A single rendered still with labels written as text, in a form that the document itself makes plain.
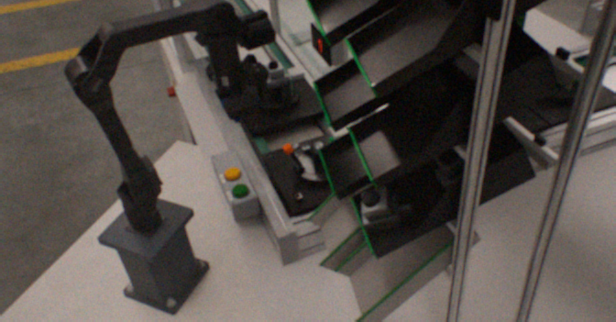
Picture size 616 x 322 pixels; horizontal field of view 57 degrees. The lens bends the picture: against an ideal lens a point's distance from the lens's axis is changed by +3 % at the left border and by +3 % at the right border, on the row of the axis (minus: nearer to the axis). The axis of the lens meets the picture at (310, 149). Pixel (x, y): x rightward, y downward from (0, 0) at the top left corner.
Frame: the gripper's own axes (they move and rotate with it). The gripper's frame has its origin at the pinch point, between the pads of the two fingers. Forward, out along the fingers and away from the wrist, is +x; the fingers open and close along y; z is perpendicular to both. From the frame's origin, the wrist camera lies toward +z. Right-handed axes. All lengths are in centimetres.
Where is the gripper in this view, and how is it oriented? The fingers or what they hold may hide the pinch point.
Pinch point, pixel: (235, 108)
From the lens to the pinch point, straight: 116.6
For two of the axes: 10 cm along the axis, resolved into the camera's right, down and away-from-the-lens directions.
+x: 0.7, 7.6, 6.4
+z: 9.2, -2.9, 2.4
